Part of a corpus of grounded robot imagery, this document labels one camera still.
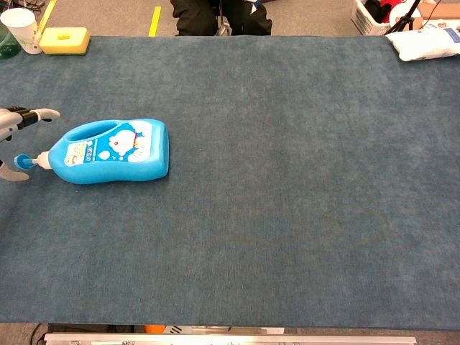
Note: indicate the yellow floor tape strip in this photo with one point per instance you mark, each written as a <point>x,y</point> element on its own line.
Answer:
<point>155,21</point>
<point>47,14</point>

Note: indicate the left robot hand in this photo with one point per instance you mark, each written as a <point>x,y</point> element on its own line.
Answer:
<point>43,114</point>

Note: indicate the yellow sponge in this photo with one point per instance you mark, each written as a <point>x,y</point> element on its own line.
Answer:
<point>64,41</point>

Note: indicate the orange object under table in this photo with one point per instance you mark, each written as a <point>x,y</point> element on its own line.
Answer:
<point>155,328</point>

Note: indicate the red item in basket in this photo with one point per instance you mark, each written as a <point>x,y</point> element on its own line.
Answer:
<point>387,6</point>

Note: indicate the white pillow bag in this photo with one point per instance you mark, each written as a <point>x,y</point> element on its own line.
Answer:
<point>424,43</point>

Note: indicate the aluminium rail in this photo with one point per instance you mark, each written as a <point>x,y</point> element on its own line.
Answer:
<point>230,339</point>

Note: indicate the blue detergent bottle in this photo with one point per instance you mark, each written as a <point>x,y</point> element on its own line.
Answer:
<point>108,169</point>

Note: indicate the white plastic basket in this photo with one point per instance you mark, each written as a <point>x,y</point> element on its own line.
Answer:
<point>364,19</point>

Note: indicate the black tripod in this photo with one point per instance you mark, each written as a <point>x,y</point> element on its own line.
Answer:
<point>402,19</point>

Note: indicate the cardboard box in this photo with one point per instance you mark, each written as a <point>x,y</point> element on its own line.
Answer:
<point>438,10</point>

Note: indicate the white paper cup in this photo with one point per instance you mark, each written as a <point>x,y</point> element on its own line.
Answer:
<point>19,28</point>

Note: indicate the person in black trousers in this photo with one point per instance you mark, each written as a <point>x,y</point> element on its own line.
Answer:
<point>194,18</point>

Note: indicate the green glass bottle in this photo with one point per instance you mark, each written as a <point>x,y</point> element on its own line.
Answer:
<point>5,48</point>

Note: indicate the blue table cloth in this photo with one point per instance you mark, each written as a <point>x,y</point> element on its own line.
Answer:
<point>251,215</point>

